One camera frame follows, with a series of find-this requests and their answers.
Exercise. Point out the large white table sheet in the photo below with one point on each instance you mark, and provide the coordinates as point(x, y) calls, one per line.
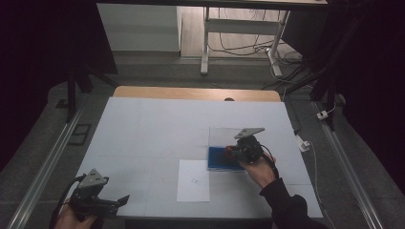
point(143, 133)

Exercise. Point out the blue ink pad clear lid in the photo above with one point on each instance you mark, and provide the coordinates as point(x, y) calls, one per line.
point(219, 160)

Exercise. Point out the aluminium floor rail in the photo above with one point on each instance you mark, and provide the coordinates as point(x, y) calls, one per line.
point(347, 165)
point(44, 165)

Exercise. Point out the person's right hand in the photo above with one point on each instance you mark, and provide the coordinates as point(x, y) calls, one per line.
point(259, 173)

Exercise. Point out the white metal desk frame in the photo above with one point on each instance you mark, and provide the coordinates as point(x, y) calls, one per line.
point(242, 27)

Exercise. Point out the white cabinet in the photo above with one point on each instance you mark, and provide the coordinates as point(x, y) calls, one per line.
point(140, 28)

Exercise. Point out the person's left hand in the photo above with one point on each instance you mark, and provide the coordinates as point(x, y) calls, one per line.
point(68, 221)

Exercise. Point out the black metal stand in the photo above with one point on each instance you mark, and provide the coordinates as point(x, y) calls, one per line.
point(328, 89)

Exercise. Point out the black tripod stand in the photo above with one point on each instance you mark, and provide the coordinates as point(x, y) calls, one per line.
point(72, 92)

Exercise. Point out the small white connector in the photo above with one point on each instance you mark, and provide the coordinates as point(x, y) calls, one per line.
point(322, 115)

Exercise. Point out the white power plug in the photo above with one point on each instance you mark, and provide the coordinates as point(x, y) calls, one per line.
point(303, 144)

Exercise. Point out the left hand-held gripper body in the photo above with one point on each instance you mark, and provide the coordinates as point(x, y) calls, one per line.
point(90, 194)

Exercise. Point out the wooden table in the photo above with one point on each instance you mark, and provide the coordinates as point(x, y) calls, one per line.
point(191, 93)

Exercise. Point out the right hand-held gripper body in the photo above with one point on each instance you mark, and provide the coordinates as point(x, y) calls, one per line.
point(251, 148)

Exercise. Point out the small white paper sheet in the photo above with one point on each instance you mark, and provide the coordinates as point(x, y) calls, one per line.
point(193, 171)

